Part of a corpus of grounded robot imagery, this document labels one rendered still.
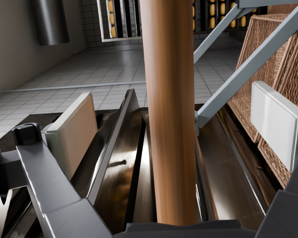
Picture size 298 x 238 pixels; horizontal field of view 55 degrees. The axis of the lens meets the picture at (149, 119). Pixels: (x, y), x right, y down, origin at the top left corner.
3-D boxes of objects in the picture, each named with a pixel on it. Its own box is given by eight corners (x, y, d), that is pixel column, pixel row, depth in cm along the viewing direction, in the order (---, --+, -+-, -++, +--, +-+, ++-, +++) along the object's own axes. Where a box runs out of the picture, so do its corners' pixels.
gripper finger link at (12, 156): (39, 192, 13) (-23, 195, 13) (73, 143, 18) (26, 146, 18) (32, 163, 12) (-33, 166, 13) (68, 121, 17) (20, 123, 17)
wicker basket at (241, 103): (323, 142, 116) (253, 146, 118) (273, 99, 168) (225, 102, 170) (343, 15, 98) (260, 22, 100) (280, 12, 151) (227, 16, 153)
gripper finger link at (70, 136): (69, 184, 15) (55, 185, 15) (98, 130, 21) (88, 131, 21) (58, 131, 14) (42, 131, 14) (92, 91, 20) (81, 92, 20)
